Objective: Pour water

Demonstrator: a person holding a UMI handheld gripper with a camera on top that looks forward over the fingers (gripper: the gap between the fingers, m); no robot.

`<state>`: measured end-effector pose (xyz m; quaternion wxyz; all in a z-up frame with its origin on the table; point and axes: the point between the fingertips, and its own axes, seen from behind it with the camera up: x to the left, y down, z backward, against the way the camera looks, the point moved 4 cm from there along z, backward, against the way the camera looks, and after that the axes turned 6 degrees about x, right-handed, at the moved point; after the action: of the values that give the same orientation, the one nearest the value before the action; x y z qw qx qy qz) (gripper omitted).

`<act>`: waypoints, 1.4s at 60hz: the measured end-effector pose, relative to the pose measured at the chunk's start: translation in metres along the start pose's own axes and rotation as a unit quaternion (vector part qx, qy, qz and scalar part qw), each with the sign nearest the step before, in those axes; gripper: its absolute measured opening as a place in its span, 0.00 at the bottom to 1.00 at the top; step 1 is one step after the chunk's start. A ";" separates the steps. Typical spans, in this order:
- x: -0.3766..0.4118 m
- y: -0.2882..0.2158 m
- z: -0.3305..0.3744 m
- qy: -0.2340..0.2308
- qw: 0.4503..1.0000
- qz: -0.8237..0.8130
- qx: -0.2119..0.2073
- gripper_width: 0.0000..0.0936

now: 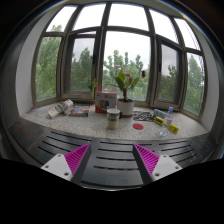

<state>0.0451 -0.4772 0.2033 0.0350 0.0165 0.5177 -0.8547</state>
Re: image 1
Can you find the yellow flat box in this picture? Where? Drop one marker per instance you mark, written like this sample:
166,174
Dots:
159,118

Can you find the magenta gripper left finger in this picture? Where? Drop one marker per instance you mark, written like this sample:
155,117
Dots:
71,166

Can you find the cream ceramic mug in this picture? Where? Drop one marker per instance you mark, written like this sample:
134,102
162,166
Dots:
113,117

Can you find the clear plastic water bottle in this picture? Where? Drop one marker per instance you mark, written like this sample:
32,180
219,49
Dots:
167,122

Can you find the red and white box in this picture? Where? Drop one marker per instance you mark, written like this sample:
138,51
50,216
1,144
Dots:
105,101

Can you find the white rolled package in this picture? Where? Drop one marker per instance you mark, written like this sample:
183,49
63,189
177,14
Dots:
64,107

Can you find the red round coaster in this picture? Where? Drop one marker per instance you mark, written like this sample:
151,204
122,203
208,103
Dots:
137,126

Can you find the white flower pot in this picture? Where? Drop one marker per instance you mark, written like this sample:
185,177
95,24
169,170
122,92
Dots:
126,107

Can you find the dark flat book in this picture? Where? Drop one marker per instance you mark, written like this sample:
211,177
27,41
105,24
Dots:
80,111

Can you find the dark slatted bench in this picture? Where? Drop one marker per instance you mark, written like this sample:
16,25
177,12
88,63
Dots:
112,164

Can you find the black white patterned mat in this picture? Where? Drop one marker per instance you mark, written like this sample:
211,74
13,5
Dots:
143,116

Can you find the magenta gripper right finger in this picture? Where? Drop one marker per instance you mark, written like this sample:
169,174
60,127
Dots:
152,166

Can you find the brown window frame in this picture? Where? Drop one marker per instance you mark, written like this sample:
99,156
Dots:
91,40

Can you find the green plant with red flowers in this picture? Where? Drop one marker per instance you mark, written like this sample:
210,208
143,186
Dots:
124,81

